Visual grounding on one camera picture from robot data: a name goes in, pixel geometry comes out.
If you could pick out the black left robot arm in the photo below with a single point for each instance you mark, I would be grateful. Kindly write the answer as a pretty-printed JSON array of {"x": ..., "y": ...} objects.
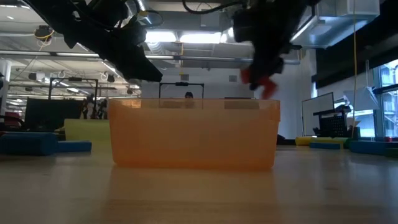
[{"x": 46, "y": 15}]

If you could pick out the black screen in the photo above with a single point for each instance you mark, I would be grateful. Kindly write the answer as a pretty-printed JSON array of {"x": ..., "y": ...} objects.
[{"x": 53, "y": 113}]

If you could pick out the grey ceiling pipe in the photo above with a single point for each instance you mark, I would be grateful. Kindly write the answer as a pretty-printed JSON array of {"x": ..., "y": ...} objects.
[{"x": 202, "y": 58}]

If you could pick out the yellow cylinder block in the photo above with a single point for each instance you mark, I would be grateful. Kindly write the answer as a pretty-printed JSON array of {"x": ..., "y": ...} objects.
[{"x": 304, "y": 141}]

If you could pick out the grey ceiling box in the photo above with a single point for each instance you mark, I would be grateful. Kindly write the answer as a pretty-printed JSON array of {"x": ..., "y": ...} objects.
[{"x": 211, "y": 20}]

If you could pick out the green rectangular block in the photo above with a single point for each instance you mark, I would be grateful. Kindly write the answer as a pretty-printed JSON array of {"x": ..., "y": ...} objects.
[{"x": 392, "y": 152}]

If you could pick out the red can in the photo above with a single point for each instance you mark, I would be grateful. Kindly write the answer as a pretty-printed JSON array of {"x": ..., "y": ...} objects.
[{"x": 388, "y": 139}]

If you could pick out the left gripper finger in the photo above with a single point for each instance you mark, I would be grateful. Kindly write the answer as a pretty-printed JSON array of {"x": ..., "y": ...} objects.
[
  {"x": 140, "y": 60},
  {"x": 143, "y": 74}
]

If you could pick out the ceiling light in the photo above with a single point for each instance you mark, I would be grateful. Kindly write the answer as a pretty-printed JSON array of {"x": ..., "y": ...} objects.
[
  {"x": 200, "y": 37},
  {"x": 163, "y": 36}
]

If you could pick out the black perforated box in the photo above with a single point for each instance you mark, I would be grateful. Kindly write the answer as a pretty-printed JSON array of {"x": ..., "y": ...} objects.
[{"x": 332, "y": 126}]

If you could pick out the red arch block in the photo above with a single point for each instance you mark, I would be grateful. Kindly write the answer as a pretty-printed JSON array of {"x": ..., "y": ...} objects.
[{"x": 269, "y": 88}]

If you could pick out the whiteboard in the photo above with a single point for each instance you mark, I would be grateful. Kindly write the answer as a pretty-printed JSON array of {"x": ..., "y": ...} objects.
[{"x": 317, "y": 115}]

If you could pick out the person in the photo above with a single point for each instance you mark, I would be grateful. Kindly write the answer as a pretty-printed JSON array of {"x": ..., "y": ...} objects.
[{"x": 188, "y": 95}]

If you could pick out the orange plastic bin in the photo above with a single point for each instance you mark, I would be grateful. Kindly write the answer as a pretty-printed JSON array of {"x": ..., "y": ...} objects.
[{"x": 155, "y": 124}]

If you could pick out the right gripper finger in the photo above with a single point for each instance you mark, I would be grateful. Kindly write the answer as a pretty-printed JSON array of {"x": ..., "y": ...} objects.
[
  {"x": 256, "y": 79},
  {"x": 275, "y": 68}
]

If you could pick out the rectangular metal air duct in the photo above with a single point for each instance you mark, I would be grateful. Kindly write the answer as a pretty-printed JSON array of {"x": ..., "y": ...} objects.
[{"x": 342, "y": 28}]

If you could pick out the yellow plastic bin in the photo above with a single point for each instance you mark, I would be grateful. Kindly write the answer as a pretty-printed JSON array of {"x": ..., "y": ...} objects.
[{"x": 87, "y": 130}]

